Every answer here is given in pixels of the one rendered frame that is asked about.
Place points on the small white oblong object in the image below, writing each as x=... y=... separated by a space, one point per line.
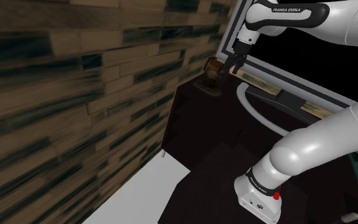
x=350 y=217

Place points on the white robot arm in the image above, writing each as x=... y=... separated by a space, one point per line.
x=315 y=145

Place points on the brown mug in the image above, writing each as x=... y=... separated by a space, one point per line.
x=212 y=70

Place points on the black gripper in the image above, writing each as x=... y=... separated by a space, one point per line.
x=241 y=50

